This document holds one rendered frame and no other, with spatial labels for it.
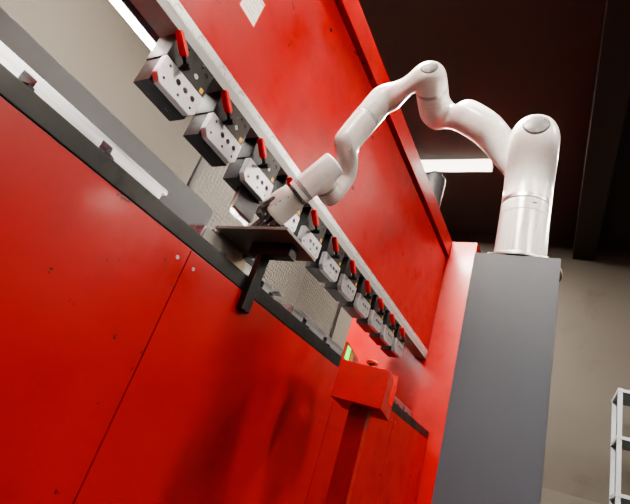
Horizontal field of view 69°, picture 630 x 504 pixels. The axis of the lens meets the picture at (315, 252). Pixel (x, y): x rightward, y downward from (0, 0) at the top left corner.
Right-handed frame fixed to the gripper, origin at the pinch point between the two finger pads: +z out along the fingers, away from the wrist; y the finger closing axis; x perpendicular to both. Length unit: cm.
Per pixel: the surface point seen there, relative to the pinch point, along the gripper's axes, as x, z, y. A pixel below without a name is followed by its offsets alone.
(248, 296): 22.8, 13.6, 2.3
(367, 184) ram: -46, -48, -65
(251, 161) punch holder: -14.3, -11.1, 10.3
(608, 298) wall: -28, -200, -395
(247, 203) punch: -10.6, -1.3, 1.1
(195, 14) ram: -26, -25, 50
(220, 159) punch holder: -11.7, -4.2, 19.8
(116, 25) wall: -275, 3, -10
